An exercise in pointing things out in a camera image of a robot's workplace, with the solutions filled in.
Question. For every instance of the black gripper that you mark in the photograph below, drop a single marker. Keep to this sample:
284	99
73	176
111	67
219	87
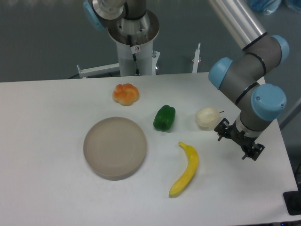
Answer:
249	147

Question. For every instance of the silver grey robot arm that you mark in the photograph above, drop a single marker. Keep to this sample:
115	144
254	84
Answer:
238	80

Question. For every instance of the yellow banana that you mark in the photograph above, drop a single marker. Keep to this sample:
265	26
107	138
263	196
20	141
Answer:
182	182

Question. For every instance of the white pear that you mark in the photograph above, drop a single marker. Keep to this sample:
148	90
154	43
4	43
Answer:
207	118

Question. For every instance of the green bell pepper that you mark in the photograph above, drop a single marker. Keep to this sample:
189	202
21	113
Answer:
164	118

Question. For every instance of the black device at table edge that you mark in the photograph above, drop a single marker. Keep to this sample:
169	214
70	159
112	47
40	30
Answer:
293	202

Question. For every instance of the orange bread roll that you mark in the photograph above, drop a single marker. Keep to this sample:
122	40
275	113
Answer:
125	94

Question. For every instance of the beige round plate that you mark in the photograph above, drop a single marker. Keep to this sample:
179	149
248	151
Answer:
115	148

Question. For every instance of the blue plastic bag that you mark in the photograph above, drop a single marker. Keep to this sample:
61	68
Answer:
267	7

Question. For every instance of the white metal bracket right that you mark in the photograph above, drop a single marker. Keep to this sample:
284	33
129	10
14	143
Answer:
196	59

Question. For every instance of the white metal bracket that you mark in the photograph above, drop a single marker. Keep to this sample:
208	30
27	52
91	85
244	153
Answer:
99	71
196	59

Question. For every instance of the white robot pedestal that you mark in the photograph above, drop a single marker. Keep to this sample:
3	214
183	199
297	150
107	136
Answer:
134	42

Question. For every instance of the white metal bracket left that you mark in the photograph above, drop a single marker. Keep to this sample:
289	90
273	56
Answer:
99	71

